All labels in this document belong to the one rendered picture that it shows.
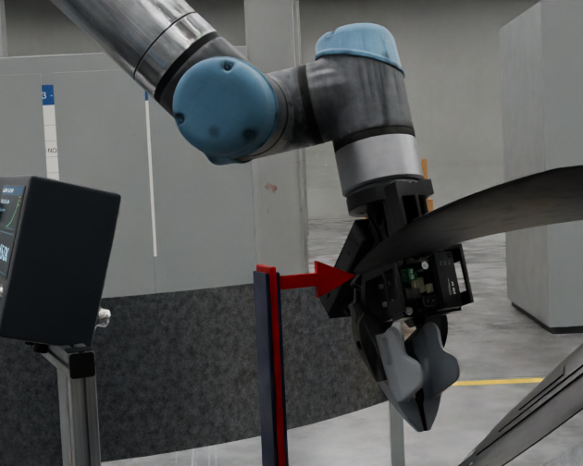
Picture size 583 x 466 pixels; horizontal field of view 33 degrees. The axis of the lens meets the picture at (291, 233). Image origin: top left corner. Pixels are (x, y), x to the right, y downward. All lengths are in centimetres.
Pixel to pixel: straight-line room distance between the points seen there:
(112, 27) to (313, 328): 191
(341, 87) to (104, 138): 594
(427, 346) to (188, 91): 32
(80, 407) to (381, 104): 50
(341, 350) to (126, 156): 423
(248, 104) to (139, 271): 606
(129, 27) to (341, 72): 20
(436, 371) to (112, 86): 601
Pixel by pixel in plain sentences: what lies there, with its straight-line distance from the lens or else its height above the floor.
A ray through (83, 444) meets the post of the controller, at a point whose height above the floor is 95.
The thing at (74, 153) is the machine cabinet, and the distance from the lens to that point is 683.
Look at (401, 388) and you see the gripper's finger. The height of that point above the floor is 106.
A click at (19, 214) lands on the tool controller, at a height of 121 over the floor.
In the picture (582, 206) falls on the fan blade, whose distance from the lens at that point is 65.
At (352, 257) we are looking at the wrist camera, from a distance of 89.
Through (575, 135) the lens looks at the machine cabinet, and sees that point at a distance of 684.
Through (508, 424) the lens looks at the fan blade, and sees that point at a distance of 93.
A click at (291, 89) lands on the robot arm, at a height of 132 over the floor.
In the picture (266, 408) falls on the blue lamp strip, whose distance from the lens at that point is 63.
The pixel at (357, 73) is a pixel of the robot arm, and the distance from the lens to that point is 88.
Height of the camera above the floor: 126
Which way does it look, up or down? 4 degrees down
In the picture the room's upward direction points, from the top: 3 degrees counter-clockwise
